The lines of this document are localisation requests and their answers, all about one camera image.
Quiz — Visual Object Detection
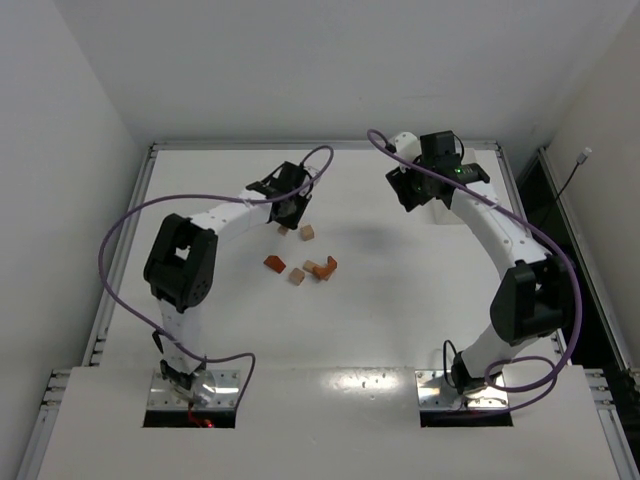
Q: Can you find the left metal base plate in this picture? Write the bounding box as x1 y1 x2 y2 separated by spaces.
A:
146 369 240 412

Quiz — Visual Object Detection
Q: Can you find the black wall cable white plug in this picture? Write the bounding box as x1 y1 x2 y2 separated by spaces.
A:
538 146 593 229

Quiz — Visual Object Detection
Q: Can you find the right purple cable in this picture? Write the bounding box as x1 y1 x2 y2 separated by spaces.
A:
366 128 584 414

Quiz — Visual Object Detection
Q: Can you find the long plain wood block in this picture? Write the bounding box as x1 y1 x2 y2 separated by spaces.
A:
303 260 322 274

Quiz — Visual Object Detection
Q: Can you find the orange triangular wood block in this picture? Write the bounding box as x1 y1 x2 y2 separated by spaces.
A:
263 255 286 274

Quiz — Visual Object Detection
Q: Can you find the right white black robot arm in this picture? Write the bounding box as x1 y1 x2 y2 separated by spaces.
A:
383 131 578 394

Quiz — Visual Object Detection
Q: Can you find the metal base plate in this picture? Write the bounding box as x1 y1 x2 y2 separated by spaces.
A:
146 369 240 412
415 369 509 414

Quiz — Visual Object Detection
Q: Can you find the purple cable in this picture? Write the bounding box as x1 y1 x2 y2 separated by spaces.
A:
366 128 584 414
97 145 335 413

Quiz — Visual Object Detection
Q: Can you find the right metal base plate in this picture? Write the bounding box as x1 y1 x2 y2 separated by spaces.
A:
415 369 509 414

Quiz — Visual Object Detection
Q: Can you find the light wood cube letter H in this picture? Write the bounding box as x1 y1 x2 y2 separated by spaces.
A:
299 225 315 241

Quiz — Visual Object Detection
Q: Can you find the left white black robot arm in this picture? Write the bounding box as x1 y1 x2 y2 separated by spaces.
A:
143 162 316 404

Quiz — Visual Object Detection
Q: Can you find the light wood cube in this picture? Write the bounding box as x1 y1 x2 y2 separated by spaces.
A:
288 268 306 286

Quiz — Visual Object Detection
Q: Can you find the white perforated plastic box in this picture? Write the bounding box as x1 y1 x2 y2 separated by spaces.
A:
431 200 459 225

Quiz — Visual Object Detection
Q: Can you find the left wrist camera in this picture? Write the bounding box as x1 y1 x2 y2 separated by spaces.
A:
246 169 289 199

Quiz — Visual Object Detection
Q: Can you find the orange arch wood block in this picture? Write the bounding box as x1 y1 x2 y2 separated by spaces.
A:
312 256 338 281

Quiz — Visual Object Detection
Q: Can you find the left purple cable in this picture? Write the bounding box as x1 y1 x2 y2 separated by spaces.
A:
97 145 335 413

